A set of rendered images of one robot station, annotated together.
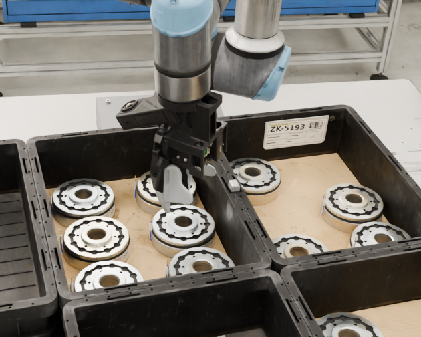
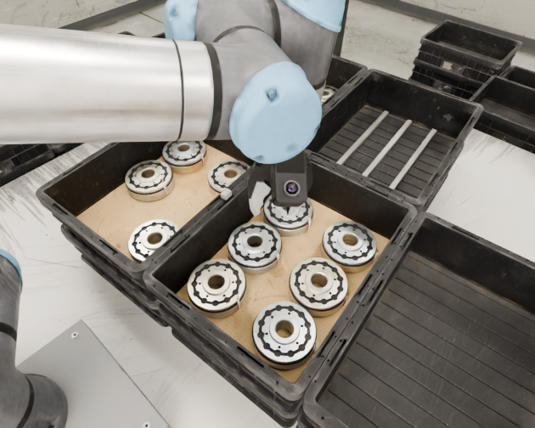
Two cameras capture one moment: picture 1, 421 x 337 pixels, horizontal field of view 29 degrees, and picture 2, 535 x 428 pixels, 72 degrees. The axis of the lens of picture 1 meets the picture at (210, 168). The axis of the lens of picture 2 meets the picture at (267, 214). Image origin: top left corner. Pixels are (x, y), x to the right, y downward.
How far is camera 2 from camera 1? 1.31 m
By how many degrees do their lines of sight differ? 82
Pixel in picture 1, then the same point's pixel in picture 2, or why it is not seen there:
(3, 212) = (346, 401)
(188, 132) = not seen: hidden behind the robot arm
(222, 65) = (0, 311)
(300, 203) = (158, 213)
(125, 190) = (231, 329)
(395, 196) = (138, 149)
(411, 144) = not seen: outside the picture
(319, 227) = (178, 193)
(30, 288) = (386, 300)
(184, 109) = not seen: hidden behind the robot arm
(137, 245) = (287, 271)
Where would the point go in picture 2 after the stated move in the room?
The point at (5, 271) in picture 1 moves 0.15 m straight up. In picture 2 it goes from (393, 330) to (422, 287)
